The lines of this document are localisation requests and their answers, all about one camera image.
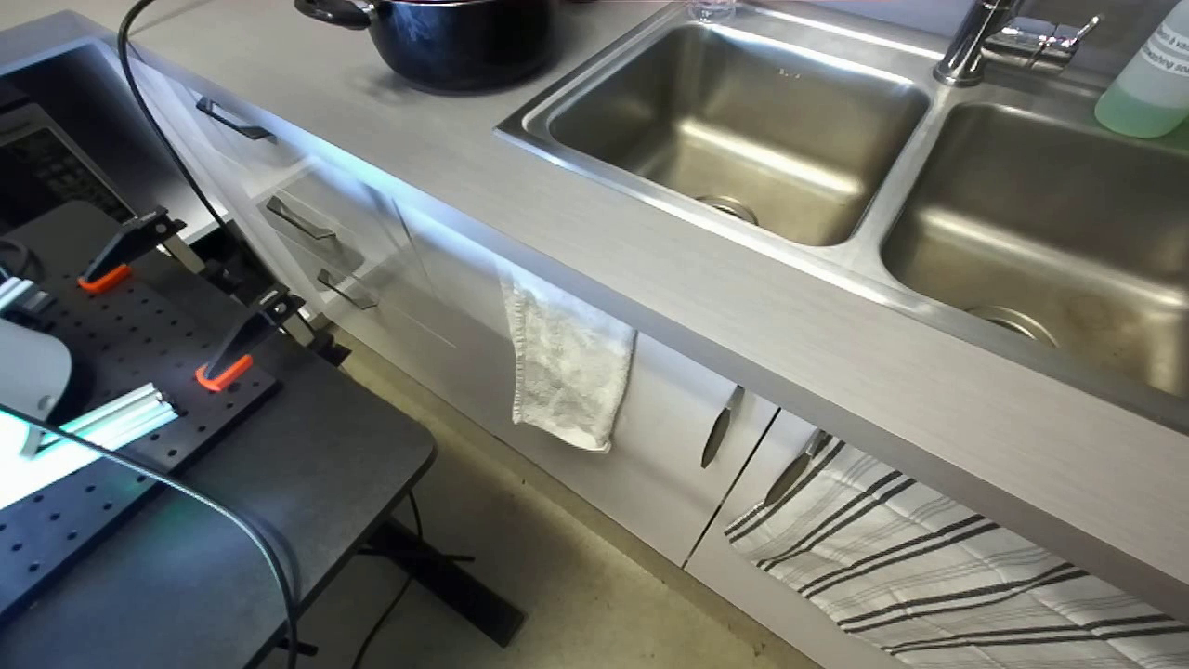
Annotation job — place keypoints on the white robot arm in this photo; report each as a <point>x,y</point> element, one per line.
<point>26,367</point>

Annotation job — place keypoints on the black cooking pot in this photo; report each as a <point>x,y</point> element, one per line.
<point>467,43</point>

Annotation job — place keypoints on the white hanging dish towel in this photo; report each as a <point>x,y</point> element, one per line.
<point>571,372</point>

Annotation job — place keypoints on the grey kitchen cabinet front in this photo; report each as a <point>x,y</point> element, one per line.
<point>446,320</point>

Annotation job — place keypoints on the round sink drain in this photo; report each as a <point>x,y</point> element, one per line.
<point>1019,326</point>
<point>729,207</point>

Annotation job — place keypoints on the black table foot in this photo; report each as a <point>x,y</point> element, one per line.
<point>458,581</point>

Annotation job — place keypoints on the black work table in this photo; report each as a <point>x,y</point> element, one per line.
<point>310,459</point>

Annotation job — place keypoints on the stainless steel double sink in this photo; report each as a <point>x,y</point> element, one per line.
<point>791,75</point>

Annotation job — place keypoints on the grey striped hanging towel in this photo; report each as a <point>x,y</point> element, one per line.
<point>941,558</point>

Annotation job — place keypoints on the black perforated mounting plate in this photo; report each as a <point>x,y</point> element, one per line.
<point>136,329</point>

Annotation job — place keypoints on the chrome sink faucet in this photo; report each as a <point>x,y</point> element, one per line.
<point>980,39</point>

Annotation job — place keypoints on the dark built-in appliance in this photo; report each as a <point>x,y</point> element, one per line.
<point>48,174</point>

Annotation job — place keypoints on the green soap bottle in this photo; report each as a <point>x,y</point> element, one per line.
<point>1153,87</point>

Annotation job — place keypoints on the aluminium profile rail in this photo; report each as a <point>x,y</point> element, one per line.
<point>124,414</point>

